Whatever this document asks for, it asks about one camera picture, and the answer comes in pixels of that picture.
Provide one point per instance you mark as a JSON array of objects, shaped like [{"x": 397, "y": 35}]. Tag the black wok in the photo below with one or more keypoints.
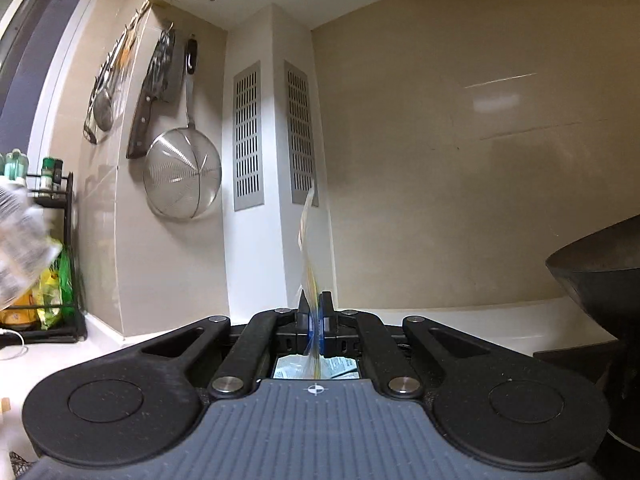
[{"x": 600, "y": 280}]

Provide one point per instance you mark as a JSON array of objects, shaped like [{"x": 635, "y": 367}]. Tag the yellow snack packet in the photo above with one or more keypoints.
[{"x": 17, "y": 314}]

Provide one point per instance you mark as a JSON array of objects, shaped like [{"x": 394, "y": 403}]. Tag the metal utensil hanging rail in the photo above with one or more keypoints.
[{"x": 142, "y": 7}]

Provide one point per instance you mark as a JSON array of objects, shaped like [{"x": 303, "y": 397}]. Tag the clear yellow-printed plastic wrapper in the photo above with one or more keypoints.
[{"x": 309, "y": 260}]

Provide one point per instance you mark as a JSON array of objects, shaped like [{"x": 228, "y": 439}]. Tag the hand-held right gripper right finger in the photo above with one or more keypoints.
[{"x": 323, "y": 330}]

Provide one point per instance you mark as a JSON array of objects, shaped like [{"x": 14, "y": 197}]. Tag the window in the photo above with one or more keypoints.
[{"x": 45, "y": 35}]

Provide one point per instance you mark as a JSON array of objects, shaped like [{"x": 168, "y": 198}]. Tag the clear printed wrapper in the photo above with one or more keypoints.
[{"x": 20, "y": 245}]

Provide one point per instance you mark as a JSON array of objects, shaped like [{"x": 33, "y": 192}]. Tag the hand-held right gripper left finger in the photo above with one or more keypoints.
[{"x": 305, "y": 327}]

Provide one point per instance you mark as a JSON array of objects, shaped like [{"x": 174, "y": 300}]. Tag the metal skimmer ladle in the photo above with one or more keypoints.
[{"x": 103, "y": 105}]

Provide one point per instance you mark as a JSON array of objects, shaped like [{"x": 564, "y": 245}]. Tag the green-capped seasoning bottle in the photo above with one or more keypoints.
[{"x": 50, "y": 172}]

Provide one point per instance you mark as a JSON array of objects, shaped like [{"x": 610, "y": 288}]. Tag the black mesh basket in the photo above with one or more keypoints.
[{"x": 17, "y": 462}]

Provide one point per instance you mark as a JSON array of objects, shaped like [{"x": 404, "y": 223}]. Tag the round metal mesh strainer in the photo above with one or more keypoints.
[{"x": 182, "y": 175}]

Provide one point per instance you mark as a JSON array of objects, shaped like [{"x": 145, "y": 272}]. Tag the grey slotted wall vent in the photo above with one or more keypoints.
[
  {"x": 247, "y": 135},
  {"x": 300, "y": 130}
]

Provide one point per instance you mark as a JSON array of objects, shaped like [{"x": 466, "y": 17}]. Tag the green plastic bottles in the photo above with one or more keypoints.
[{"x": 14, "y": 165}]

